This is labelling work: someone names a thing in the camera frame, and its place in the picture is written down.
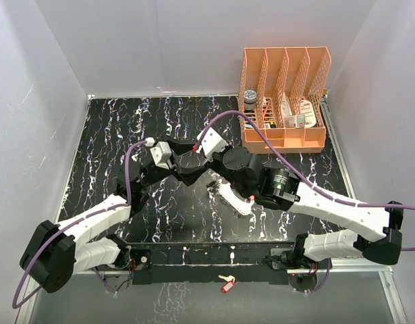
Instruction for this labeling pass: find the red tag with key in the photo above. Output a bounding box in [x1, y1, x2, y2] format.
[218, 275, 236, 294]

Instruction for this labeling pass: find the red handled key organizer plate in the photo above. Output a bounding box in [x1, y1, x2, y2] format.
[206, 181, 254, 216]

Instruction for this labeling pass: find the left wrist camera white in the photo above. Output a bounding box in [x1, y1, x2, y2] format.
[145, 137, 173, 170]

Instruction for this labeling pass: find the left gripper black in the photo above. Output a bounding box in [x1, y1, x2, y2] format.
[138, 136, 205, 190]

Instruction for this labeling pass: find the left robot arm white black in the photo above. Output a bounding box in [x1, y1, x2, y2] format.
[20, 137, 226, 293]

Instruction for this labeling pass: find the small jar with lid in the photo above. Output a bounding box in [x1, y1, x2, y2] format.
[244, 89, 258, 111]

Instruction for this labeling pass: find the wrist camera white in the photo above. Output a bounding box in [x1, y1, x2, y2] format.
[145, 137, 173, 170]
[194, 128, 228, 161]

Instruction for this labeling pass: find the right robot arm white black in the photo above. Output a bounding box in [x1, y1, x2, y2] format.
[204, 146, 403, 269]

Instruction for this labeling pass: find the orange file organizer rack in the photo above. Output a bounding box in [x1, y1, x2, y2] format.
[238, 47, 331, 154]

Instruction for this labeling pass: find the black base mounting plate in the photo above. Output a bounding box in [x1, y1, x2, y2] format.
[128, 242, 333, 286]

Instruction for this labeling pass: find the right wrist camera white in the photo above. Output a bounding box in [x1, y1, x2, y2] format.
[194, 128, 228, 161]

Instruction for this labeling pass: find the white labelled packet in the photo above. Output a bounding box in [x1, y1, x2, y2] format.
[281, 97, 316, 128]

